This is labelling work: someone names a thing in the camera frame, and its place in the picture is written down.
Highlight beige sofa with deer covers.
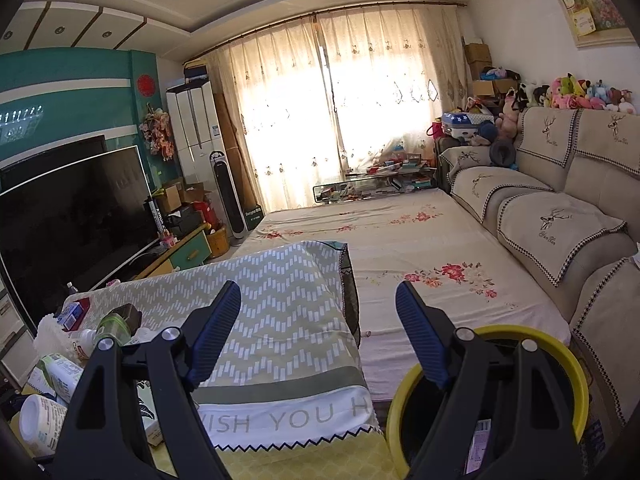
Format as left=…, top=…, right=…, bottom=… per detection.
left=435, top=105, right=640, bottom=441

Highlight flat black box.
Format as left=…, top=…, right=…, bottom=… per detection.
left=167, top=205, right=206, bottom=233

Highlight brown curtain rod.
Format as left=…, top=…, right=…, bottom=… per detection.
left=182, top=2, right=468, bottom=68

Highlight green and yellow TV cabinet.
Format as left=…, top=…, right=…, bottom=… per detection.
left=115, top=225, right=213, bottom=291

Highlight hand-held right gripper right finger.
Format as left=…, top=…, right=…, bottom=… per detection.
left=395, top=280, right=586, bottom=480

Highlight cream floral bed sheet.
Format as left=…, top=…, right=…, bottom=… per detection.
left=227, top=187, right=573, bottom=403

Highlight hanging artificial flower bunch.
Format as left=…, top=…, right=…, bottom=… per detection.
left=139, top=102, right=176, bottom=161

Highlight white standing air conditioner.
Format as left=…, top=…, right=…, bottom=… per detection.
left=166, top=79, right=227, bottom=201

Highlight large pink plush toy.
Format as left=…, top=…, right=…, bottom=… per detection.
left=495, top=100, right=521, bottom=138

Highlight tall black box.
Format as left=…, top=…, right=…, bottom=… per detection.
left=145, top=197, right=168, bottom=236

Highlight brown square plastic container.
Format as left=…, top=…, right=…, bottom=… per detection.
left=107, top=304, right=142, bottom=338

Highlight yellow round bin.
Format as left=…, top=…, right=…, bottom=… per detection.
left=385, top=325, right=591, bottom=476

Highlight large black television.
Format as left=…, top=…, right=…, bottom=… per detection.
left=0, top=145, right=161, bottom=321

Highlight open brown cardboard box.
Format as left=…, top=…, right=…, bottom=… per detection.
left=157, top=180, right=213, bottom=211

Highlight white pill bottle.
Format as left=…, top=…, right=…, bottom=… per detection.
left=19, top=394, right=68, bottom=456

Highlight row of colourful plush toys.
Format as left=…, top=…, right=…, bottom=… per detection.
left=500, top=75, right=638, bottom=116

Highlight dark grey cushion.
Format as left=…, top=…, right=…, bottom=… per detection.
left=490, top=137, right=516, bottom=166

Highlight small bottle with red label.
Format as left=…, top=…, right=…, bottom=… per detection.
left=70, top=329, right=98, bottom=361

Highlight cream embroidered curtain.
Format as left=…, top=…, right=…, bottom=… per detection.
left=205, top=15, right=346, bottom=213
left=317, top=2, right=471, bottom=181

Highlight white black tower fan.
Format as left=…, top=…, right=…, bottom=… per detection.
left=212, top=150, right=248, bottom=240

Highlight clear jar with green lid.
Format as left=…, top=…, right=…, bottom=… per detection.
left=95, top=311, right=133, bottom=346

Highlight stacked brown cardboard boxes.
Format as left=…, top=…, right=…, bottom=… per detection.
left=464, top=42, right=518, bottom=98

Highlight white cloth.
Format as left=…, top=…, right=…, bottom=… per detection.
left=35, top=312, right=68, bottom=356

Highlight white bottle with green label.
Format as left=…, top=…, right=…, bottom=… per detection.
left=40, top=354, right=83, bottom=403

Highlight white drawer cabinet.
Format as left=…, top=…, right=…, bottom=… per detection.
left=0, top=290, right=38, bottom=391

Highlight pile of colourful packets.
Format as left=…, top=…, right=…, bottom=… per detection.
left=367, top=157, right=436, bottom=176

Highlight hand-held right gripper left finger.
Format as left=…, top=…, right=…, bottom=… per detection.
left=47, top=280, right=242, bottom=480

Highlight yellow bucket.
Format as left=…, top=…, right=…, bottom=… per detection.
left=205, top=225, right=231, bottom=258

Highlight framed floral wall picture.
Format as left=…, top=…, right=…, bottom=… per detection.
left=540, top=0, right=633, bottom=50

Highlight glass coffee table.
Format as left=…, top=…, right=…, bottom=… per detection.
left=312, top=157, right=441, bottom=206

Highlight white green printed carton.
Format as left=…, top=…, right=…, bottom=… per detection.
left=135, top=380, right=166, bottom=446

